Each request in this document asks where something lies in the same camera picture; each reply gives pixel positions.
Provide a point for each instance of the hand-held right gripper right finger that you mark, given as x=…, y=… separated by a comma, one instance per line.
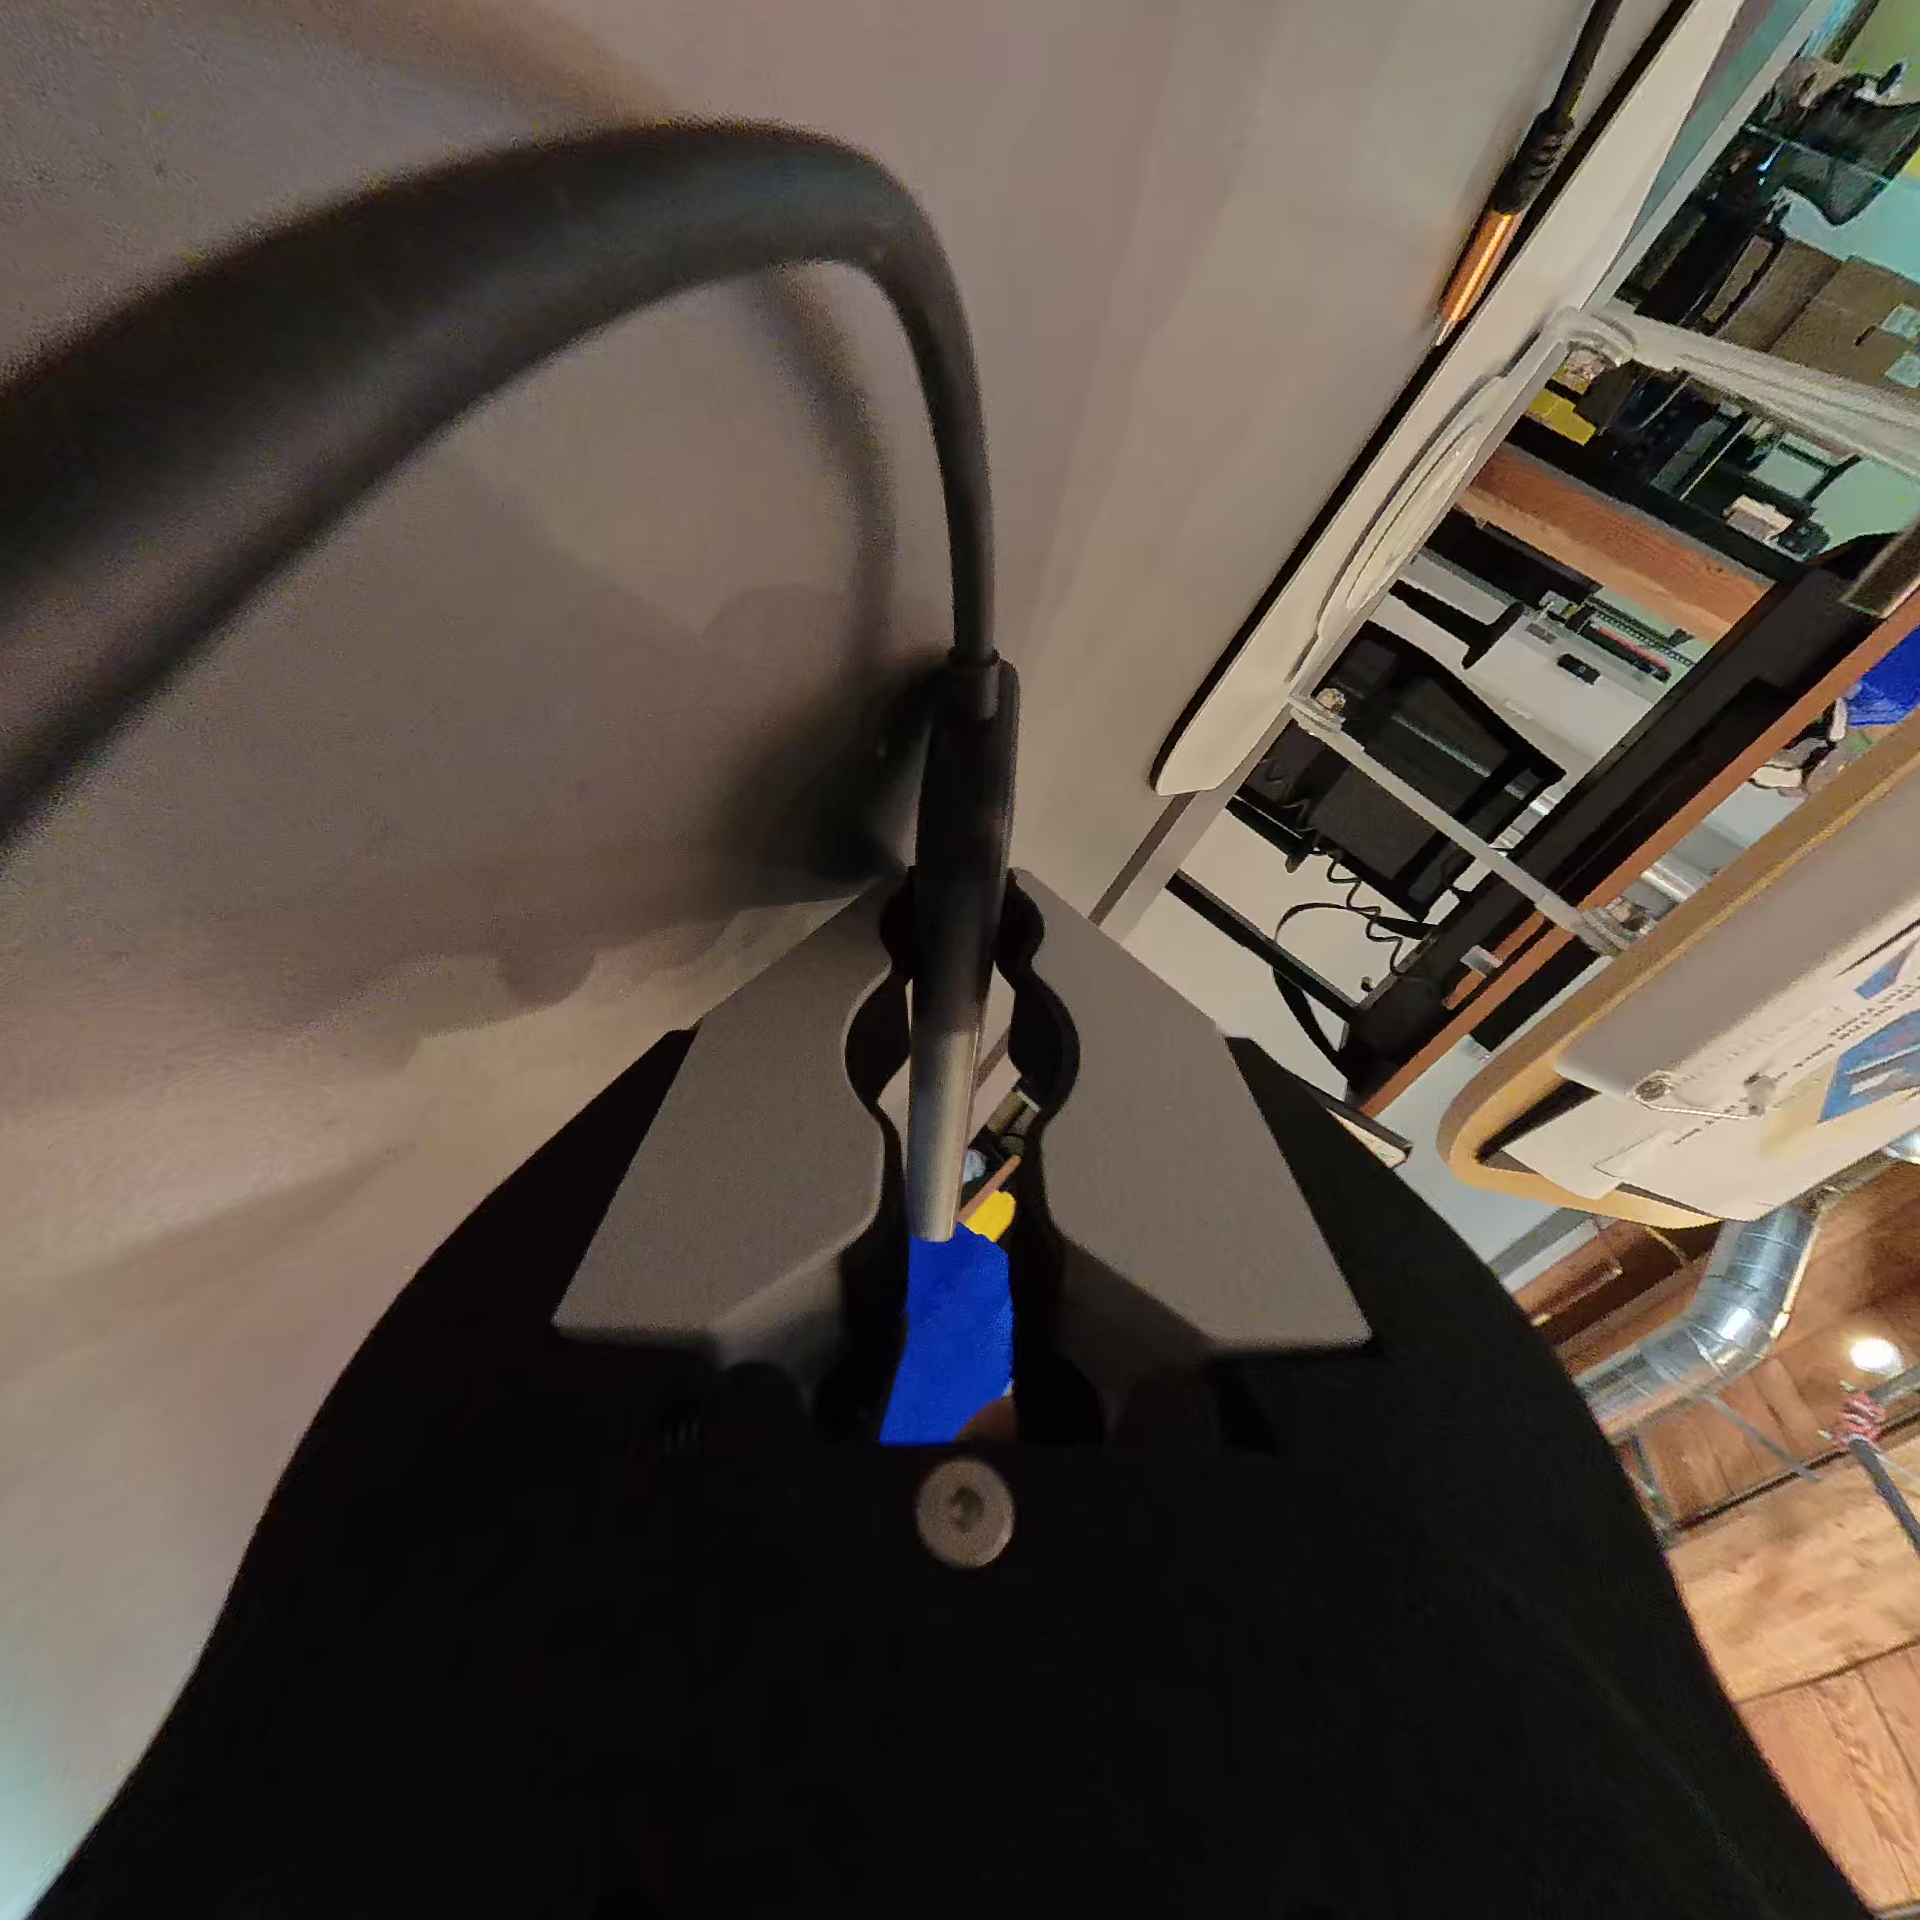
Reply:
x=1201, y=1202

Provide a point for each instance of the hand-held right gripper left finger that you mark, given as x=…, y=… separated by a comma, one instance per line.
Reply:
x=721, y=1202

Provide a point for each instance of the blue plastic bin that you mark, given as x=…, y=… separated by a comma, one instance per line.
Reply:
x=955, y=1321

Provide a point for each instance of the slim black usb hub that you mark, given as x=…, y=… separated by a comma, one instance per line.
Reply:
x=961, y=901

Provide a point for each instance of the instruction sheet on stand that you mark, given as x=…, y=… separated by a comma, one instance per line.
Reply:
x=1561, y=1065

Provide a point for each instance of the white stand base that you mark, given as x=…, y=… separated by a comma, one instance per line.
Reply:
x=1412, y=481

